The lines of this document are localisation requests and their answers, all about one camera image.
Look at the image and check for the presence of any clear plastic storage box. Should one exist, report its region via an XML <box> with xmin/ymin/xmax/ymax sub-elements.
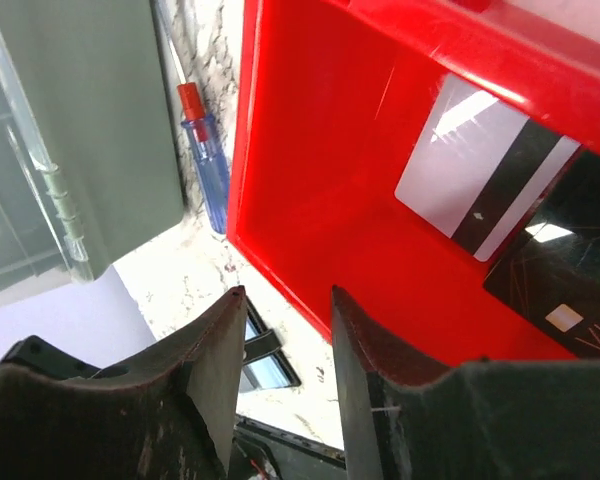
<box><xmin>0</xmin><ymin>1</ymin><xmax>184</xmax><ymax>306</ymax></box>

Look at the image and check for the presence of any black card holder wallet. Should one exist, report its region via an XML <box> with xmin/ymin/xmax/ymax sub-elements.
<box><xmin>239</xmin><ymin>299</ymin><xmax>301</xmax><ymax>393</ymax></box>

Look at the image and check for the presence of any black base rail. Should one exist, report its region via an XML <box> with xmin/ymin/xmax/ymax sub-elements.
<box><xmin>228</xmin><ymin>415</ymin><xmax>347</xmax><ymax>480</ymax></box>

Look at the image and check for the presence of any blue red screwdriver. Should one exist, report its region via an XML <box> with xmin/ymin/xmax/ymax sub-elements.
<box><xmin>177</xmin><ymin>82</ymin><xmax>229</xmax><ymax>235</ymax></box>

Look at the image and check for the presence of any stack of credit cards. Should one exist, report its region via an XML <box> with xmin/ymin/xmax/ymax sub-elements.
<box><xmin>483</xmin><ymin>151</ymin><xmax>600</xmax><ymax>358</ymax></box>

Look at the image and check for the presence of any red plastic bin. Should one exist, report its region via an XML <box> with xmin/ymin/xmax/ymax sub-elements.
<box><xmin>228</xmin><ymin>1</ymin><xmax>600</xmax><ymax>364</ymax></box>

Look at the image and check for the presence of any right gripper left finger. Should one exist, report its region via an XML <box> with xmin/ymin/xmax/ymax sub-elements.
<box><xmin>0</xmin><ymin>286</ymin><xmax>247</xmax><ymax>479</ymax></box>

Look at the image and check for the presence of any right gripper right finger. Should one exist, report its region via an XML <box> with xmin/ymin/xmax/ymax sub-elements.
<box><xmin>331</xmin><ymin>287</ymin><xmax>600</xmax><ymax>479</ymax></box>

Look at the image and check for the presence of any white magnetic stripe card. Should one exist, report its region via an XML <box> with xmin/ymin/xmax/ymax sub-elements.
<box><xmin>395</xmin><ymin>74</ymin><xmax>580</xmax><ymax>262</ymax></box>

